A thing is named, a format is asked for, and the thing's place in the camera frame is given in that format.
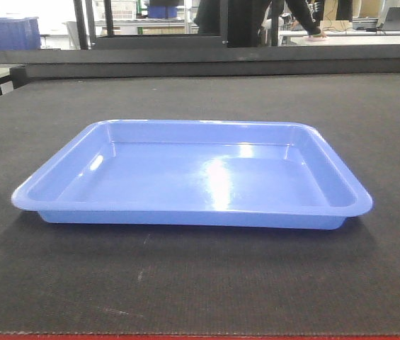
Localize blue plastic tray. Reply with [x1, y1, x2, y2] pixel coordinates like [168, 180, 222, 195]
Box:
[11, 120, 373, 230]

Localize white work table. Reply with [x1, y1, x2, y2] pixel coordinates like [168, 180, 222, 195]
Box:
[279, 30, 400, 46]

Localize blue storage crate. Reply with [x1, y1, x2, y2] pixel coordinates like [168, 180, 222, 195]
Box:
[0, 17, 41, 51]

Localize black woven table mat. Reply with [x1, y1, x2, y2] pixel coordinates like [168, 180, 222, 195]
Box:
[0, 74, 400, 336]

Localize person in black clothing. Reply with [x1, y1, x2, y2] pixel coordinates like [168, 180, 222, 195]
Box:
[194, 1, 326, 48]

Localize black metal frame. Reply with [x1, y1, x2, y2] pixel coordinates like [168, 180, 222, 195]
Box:
[73, 1, 229, 51]

